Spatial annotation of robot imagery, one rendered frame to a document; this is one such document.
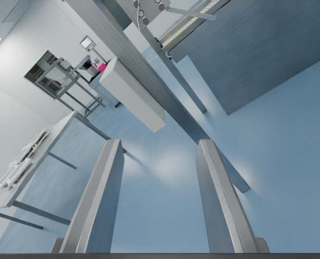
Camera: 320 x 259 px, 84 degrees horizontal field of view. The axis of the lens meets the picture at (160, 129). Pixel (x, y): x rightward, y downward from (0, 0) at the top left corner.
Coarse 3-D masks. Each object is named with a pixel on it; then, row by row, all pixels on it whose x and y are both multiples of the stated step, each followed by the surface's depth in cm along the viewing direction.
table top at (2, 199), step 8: (72, 112) 210; (64, 120) 208; (56, 128) 210; (64, 128) 188; (48, 136) 211; (56, 136) 179; (40, 144) 212; (48, 144) 178; (40, 152) 181; (48, 152) 170; (40, 160) 162; (24, 184) 148; (0, 192) 185; (8, 192) 159; (16, 192) 143; (0, 200) 159; (8, 200) 139; (0, 208) 153
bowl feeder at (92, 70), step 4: (88, 56) 362; (84, 60) 354; (88, 60) 360; (96, 60) 364; (80, 64) 354; (84, 64) 357; (88, 64) 364; (80, 68) 363; (84, 68) 365; (88, 68) 369; (92, 68) 372; (96, 68) 381; (88, 72) 376; (92, 72) 374; (96, 72) 377; (92, 76) 383
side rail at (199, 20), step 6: (222, 0) 107; (216, 6) 109; (204, 12) 111; (210, 12) 111; (198, 18) 112; (192, 24) 114; (198, 24) 114; (186, 30) 116; (180, 36) 118; (174, 42) 120; (168, 48) 122
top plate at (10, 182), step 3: (27, 159) 158; (30, 159) 152; (27, 162) 150; (24, 165) 149; (27, 165) 150; (24, 168) 149; (15, 171) 159; (21, 171) 147; (18, 174) 146; (15, 177) 144; (9, 180) 150; (12, 180) 143; (9, 183) 142; (12, 183) 143
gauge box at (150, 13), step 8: (128, 0) 102; (136, 0) 102; (144, 0) 102; (152, 0) 102; (168, 0) 103; (128, 8) 104; (136, 8) 104; (144, 8) 105; (152, 8) 105; (136, 16) 107; (152, 16) 107; (144, 24) 110
